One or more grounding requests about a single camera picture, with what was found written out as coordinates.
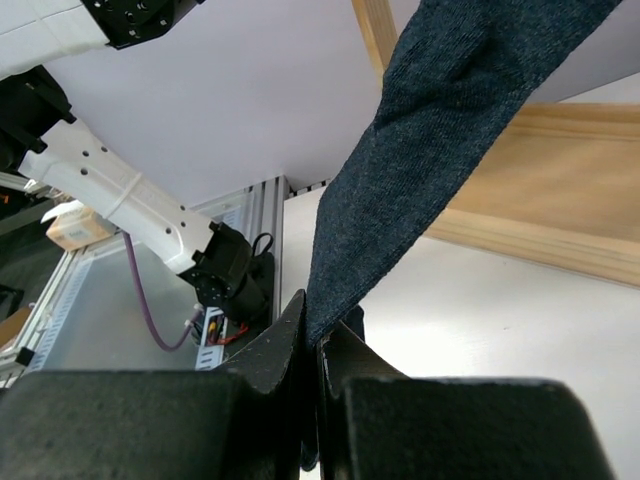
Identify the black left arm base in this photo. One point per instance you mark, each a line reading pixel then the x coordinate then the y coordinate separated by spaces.
pixel 222 333

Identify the dark navy sock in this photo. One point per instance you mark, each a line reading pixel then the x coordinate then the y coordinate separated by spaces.
pixel 459 73

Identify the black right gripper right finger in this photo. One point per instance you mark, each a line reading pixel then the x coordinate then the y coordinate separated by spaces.
pixel 377 423

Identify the wooden drying rack stand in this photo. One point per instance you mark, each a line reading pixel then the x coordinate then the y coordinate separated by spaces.
pixel 540 190

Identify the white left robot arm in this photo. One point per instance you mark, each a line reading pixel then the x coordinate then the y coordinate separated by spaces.
pixel 49 144

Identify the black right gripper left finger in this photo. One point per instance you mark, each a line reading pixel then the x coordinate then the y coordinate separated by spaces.
pixel 240 420

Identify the small cardboard box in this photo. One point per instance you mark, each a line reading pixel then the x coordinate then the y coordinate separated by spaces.
pixel 75 226

